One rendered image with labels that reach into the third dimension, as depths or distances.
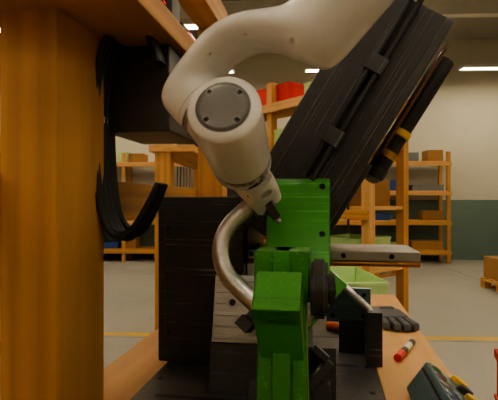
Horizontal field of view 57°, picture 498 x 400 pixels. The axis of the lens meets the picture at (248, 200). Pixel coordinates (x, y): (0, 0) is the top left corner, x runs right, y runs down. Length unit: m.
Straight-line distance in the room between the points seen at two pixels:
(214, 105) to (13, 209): 0.35
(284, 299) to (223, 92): 0.24
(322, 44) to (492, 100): 10.56
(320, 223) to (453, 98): 9.98
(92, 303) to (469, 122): 10.28
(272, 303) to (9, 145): 0.44
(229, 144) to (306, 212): 0.37
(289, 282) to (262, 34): 0.28
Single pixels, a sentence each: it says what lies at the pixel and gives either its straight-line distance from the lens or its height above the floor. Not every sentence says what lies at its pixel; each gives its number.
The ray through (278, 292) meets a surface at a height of 1.13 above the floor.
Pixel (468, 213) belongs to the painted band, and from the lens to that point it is 10.66.
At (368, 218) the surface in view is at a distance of 3.41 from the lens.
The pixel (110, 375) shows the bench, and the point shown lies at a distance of 1.03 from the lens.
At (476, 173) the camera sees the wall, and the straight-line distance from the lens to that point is 10.74.
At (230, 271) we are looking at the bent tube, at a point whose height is 1.11.
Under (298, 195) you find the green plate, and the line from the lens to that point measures 0.86.
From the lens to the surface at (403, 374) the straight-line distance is 0.99.
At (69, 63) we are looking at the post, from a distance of 0.75.
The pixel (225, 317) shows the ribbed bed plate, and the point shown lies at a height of 1.02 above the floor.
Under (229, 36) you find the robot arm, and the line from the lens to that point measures 0.57.
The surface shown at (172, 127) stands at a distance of 0.83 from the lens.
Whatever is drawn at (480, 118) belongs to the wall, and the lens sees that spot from 10.90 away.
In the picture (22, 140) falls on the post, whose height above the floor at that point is 1.32.
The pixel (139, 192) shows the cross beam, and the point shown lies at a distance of 1.18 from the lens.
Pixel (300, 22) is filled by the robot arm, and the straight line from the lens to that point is 0.53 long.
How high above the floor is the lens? 1.23
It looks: level
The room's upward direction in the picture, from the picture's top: straight up
